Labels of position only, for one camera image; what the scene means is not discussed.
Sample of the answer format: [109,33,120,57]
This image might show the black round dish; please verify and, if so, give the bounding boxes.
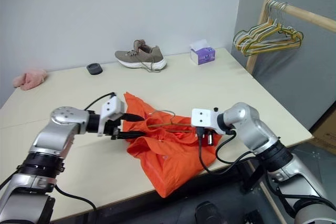
[86,62,104,76]

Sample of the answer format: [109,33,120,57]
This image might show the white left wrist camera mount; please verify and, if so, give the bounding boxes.
[97,95,127,137]

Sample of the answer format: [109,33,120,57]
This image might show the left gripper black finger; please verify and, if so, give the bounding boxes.
[121,113,145,123]
[118,130,148,140]

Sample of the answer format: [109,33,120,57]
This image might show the wooden clothes rack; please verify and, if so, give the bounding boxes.
[245,0,336,76]

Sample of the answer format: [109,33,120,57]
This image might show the brown cardboard box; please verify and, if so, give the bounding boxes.
[309,108,336,156]

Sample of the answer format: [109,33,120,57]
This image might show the yellow wire hanger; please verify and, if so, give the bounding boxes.
[235,0,302,53]

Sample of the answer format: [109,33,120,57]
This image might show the white wire hanger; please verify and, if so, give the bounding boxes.
[233,0,301,51]

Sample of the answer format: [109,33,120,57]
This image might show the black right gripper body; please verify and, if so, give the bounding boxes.
[195,126,217,147]

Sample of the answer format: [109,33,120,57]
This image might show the pink fluffy cloth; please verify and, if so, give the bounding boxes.
[12,67,48,91]

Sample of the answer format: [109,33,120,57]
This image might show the green wire hanger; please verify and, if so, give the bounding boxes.
[233,0,305,58]

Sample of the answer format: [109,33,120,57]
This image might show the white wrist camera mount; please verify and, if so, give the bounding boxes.
[97,95,127,137]
[191,108,224,136]

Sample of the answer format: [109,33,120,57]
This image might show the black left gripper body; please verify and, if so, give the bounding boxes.
[104,114,125,141]

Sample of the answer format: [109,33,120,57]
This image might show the purple tissue box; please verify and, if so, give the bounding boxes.
[189,38,217,66]

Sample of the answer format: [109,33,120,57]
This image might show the taupe sneaker with white sole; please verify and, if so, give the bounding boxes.
[114,39,168,74]

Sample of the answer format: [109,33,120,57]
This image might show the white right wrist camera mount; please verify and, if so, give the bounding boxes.
[191,108,224,136]

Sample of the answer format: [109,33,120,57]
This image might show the bare wire hanger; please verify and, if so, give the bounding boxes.
[143,110,195,134]

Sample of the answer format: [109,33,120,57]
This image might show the orange shorts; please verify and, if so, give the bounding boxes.
[122,91,224,199]

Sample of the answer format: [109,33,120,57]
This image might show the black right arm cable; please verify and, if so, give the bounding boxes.
[197,129,330,218]

